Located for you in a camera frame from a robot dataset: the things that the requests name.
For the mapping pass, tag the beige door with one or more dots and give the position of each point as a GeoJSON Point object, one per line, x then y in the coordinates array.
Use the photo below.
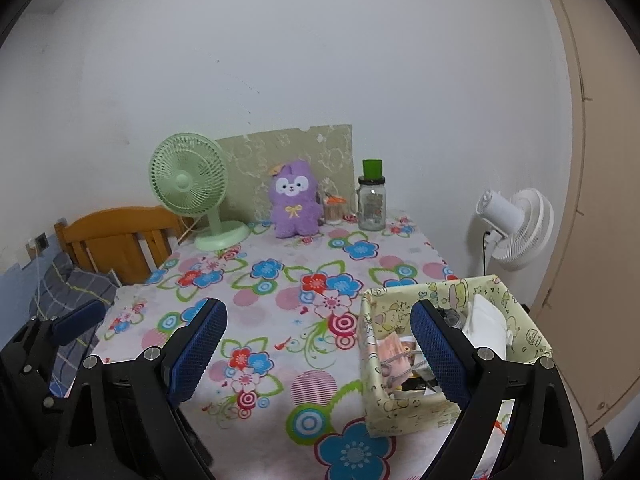
{"type": "Point", "coordinates": [600, 210]}

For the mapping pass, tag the purple plush toy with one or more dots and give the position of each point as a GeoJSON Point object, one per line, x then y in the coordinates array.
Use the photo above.
{"type": "Point", "coordinates": [295, 210]}

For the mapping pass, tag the floral tablecloth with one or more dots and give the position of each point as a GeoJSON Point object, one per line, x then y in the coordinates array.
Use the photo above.
{"type": "Point", "coordinates": [280, 320]}

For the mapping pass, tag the green printed board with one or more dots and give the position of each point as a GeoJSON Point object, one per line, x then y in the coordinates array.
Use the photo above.
{"type": "Point", "coordinates": [300, 150]}

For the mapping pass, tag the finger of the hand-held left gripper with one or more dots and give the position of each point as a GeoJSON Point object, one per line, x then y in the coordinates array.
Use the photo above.
{"type": "Point", "coordinates": [80, 320]}

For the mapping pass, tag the white standing fan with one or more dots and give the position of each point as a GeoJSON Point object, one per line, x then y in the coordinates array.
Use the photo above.
{"type": "Point", "coordinates": [525, 230]}

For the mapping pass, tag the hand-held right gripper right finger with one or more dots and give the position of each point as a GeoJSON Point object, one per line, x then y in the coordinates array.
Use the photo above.
{"type": "Point", "coordinates": [440, 355]}

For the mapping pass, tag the grey plaid bedding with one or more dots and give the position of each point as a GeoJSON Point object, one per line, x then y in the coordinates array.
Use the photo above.
{"type": "Point", "coordinates": [75, 285]}

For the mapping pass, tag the yellow printed storage box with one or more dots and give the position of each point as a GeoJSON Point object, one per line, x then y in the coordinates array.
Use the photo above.
{"type": "Point", "coordinates": [400, 410]}

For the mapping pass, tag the pink packet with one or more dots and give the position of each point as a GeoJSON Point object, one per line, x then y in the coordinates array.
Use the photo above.
{"type": "Point", "coordinates": [390, 347]}

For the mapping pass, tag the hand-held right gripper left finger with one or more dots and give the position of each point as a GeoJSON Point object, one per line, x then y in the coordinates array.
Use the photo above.
{"type": "Point", "coordinates": [200, 350]}

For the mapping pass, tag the green desk fan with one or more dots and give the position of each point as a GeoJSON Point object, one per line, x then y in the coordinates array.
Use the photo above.
{"type": "Point", "coordinates": [187, 180]}

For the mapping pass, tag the cotton swab jar orange lid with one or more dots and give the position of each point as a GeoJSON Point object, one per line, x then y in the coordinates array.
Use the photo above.
{"type": "Point", "coordinates": [334, 215]}

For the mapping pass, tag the glass jar mug green lid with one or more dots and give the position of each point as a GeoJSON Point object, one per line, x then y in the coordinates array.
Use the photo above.
{"type": "Point", "coordinates": [372, 210]}

